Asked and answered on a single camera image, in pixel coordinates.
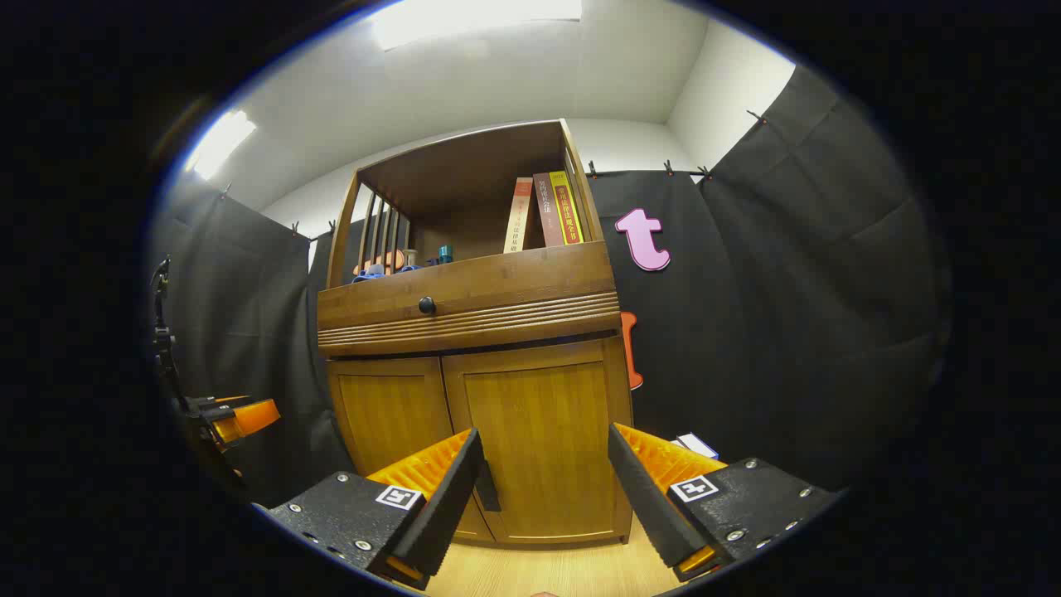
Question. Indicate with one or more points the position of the wooden shoe cabinet door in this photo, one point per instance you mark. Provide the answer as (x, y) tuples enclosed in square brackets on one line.
[(390, 414), (547, 431)]

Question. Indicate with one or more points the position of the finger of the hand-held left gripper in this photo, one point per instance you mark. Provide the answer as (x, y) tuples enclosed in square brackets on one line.
[(249, 419), (217, 404)]

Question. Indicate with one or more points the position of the black backdrop cloth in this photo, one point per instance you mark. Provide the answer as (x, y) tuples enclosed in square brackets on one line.
[(787, 290)]

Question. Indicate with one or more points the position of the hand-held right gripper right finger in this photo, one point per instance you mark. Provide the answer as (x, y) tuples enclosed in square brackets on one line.
[(651, 506)]

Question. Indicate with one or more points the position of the blue toy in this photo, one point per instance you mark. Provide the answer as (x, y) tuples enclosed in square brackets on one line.
[(390, 274)]

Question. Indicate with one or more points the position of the wooden double-door shoe cabinet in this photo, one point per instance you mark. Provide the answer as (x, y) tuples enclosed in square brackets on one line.
[(464, 166)]

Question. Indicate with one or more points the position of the cream and orange book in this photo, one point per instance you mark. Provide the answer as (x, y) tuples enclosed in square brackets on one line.
[(519, 215)]

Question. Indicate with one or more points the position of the wooden cabinet drawer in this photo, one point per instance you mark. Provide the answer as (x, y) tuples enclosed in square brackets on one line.
[(514, 286)]

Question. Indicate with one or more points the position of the blue book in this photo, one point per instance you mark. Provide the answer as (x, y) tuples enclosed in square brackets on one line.
[(695, 445)]

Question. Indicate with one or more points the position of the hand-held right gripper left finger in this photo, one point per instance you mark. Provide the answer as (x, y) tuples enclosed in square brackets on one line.
[(439, 514)]

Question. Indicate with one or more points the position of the yellow book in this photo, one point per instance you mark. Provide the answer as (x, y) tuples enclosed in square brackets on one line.
[(568, 207)]

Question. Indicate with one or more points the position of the orange toy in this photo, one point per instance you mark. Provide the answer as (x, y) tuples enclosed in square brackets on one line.
[(381, 261)]

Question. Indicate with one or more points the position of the black drawer knob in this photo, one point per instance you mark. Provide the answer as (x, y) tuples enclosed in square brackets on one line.
[(427, 305)]

